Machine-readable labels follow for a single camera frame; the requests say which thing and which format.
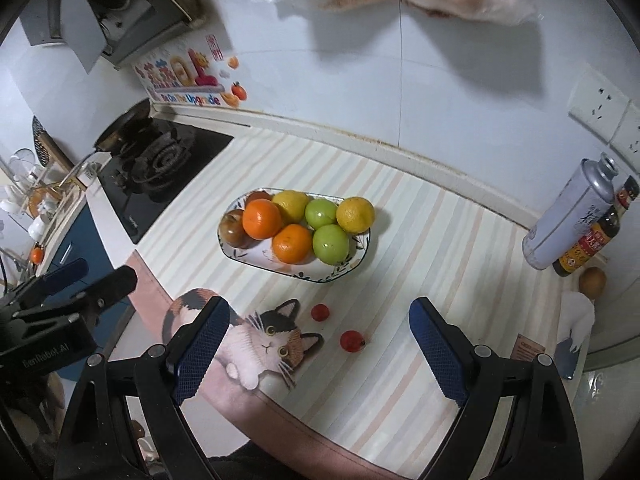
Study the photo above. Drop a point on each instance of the blue tissue pack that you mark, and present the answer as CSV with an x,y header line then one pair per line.
x,y
570,360

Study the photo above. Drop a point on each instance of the dish rack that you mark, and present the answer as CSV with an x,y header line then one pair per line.
x,y
35,190

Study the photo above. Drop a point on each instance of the white wall outlet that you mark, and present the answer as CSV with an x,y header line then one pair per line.
x,y
630,135
597,102

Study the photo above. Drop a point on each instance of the red cherry tomato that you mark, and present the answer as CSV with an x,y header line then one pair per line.
x,y
351,341
320,312

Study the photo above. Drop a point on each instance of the dark sauce bottle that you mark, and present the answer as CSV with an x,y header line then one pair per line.
x,y
585,250

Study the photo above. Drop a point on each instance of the colourful wall sticker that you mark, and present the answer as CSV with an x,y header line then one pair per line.
x,y
185,75

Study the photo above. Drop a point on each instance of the green apple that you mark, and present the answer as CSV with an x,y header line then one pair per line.
x,y
321,212
330,242

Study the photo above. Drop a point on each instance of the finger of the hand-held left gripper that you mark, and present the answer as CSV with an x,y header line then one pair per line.
x,y
100,290
62,272

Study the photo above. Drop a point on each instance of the dark red tomato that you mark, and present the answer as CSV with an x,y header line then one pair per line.
x,y
233,227
257,196

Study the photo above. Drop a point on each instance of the cat shaped mat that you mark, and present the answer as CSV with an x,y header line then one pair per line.
x,y
260,345

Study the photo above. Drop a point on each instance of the floral oval ceramic plate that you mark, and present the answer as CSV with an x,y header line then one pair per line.
x,y
300,272

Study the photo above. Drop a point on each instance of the black gas stove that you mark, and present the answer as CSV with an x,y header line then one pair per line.
x,y
200,150

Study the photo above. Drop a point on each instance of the grey range hood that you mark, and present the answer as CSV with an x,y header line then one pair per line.
x,y
90,25

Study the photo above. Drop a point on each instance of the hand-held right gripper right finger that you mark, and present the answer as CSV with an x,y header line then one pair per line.
x,y
440,355

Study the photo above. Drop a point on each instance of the small brown label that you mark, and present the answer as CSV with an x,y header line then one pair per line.
x,y
527,349

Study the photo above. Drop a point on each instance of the striped counter cover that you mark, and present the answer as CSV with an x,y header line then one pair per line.
x,y
425,260

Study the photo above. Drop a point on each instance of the brown onion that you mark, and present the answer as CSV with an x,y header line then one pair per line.
x,y
593,280

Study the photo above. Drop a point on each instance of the yellow green citrus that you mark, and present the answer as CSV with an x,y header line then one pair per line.
x,y
355,214
291,205

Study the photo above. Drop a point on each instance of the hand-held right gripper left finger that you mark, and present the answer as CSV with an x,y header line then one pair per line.
x,y
200,355

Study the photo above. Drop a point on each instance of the blue kitchen cabinet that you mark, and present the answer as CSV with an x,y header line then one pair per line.
x,y
75,240

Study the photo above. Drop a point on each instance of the black frying pan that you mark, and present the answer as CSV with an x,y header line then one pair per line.
x,y
125,125

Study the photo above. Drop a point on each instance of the orange mandarin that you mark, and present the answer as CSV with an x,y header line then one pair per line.
x,y
261,218
292,244

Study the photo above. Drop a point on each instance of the small orange fruit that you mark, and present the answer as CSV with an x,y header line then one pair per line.
x,y
36,255

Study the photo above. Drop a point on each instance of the grey metal can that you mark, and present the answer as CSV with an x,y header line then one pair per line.
x,y
565,220

